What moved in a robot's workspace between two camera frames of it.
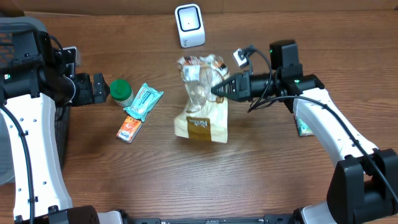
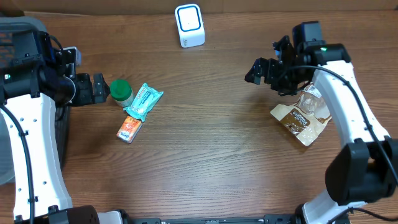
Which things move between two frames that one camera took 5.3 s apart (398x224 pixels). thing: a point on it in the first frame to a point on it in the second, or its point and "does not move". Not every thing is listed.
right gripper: (242, 86) to (272, 67)
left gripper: (87, 98) does not move
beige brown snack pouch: (206, 115) to (302, 120)
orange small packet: (129, 129) does not move
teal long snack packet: (145, 101) does not move
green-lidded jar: (121, 91) does not move
